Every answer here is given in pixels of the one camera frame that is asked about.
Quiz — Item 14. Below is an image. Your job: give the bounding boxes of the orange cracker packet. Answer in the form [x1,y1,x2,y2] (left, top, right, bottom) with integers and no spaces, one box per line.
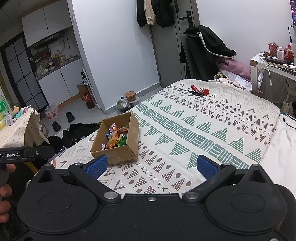
[108,132,120,148]

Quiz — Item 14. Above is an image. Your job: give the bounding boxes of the green snack packet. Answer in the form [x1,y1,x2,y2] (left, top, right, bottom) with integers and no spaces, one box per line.
[117,133,127,146]

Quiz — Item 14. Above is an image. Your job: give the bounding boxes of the person's left hand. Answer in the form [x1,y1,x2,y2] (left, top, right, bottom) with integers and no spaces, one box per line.
[1,164,16,223]

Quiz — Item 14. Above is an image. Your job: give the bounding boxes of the dotted cream tablecloth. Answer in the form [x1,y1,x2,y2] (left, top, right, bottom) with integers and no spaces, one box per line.
[0,107,49,148]

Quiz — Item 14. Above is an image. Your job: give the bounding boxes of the small cardboard box on floor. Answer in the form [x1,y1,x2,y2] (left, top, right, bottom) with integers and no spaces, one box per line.
[39,124,49,138]

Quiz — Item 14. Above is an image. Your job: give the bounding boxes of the black clothes pile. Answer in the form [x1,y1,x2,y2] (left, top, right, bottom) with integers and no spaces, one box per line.
[48,123,100,153]

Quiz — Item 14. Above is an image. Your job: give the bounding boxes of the brown cardboard box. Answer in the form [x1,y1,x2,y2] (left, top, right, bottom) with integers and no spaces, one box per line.
[90,112,139,166]

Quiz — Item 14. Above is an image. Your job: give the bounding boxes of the left black slipper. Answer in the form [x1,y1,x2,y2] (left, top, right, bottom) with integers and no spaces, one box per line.
[52,121,61,133]

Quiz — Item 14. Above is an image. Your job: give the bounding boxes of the black slipper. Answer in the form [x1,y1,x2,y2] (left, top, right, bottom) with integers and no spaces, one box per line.
[66,112,75,123]
[52,121,61,133]

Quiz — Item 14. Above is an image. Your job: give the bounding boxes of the water bottle pack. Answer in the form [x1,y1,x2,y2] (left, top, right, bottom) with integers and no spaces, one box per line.
[45,104,60,120]

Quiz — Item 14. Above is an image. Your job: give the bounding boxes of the right black slipper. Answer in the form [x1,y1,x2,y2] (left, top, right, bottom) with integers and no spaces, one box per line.
[66,112,75,123]

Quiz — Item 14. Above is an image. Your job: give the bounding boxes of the patterned bed blanket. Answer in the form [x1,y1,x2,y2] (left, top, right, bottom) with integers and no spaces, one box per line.
[52,79,280,195]

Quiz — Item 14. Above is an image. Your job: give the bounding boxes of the white bed sheet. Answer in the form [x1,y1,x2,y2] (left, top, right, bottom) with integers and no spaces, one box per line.
[260,114,296,194]

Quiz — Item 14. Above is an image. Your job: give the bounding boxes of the dark soda bottle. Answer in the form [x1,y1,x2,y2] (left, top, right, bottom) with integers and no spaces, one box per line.
[83,91,95,109]

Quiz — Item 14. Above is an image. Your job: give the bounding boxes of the brown paper bag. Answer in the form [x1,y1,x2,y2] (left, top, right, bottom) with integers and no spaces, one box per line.
[77,84,87,101]

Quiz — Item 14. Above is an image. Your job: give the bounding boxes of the brown lidded jar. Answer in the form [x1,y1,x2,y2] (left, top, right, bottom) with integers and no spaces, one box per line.
[125,91,136,102]

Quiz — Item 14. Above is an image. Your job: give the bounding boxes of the pink pillow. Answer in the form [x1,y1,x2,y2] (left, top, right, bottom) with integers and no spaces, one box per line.
[216,58,251,82]

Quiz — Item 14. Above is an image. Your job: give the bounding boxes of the black office chair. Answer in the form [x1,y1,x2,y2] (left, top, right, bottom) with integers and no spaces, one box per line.
[180,34,219,81]

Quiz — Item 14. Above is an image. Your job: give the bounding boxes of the white desk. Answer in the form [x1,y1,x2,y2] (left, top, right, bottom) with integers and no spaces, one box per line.
[250,53,295,101]

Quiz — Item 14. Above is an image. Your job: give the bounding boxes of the kitchen cabinet shelf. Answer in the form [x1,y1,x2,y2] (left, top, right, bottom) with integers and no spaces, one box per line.
[22,1,84,105]

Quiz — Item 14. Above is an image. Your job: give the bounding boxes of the black jacket on chair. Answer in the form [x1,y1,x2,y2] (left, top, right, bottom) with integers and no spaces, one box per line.
[183,25,237,63]

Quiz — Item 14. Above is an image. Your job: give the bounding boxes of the grey door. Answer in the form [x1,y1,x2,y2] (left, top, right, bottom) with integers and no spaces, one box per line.
[149,1,200,87]

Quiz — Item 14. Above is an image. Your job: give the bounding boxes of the hanging dark clothes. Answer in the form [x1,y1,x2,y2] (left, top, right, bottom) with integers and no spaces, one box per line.
[136,0,175,28]

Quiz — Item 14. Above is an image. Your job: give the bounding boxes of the red keychain with keys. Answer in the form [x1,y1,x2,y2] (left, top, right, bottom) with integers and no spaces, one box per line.
[187,85,210,96]

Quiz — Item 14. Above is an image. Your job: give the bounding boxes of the white charging cable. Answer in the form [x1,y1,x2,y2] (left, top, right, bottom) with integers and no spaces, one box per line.
[260,56,273,87]

